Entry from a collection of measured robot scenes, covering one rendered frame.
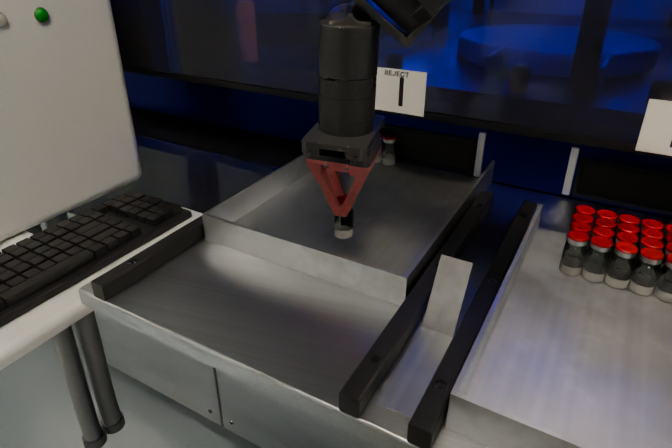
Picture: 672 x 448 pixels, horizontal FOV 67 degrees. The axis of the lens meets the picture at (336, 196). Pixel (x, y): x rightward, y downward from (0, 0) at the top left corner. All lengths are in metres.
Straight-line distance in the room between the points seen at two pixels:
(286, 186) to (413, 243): 0.23
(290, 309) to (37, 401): 1.38
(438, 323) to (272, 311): 0.16
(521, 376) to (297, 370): 0.19
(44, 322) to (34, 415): 1.10
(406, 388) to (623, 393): 0.17
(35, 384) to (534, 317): 1.60
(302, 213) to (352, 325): 0.23
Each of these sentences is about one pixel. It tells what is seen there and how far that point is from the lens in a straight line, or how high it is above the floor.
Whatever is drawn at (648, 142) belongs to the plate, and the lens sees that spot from 0.67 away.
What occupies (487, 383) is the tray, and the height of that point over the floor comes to 0.88.
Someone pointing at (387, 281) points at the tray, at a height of 0.90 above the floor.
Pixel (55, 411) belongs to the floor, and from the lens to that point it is 1.77.
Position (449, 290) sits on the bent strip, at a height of 0.91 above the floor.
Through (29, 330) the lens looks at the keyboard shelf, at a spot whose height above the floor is 0.80.
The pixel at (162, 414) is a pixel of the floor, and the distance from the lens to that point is 1.65.
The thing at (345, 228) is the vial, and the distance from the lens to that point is 0.57.
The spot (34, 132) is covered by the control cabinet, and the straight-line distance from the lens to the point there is 0.89.
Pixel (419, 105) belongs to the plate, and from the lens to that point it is 0.71.
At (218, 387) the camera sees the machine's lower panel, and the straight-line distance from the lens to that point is 1.35.
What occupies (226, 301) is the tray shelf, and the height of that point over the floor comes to 0.88.
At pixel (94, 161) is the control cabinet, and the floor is 0.87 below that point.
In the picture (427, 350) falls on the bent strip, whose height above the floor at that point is 0.88.
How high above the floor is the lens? 1.20
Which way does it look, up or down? 26 degrees down
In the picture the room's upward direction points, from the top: straight up
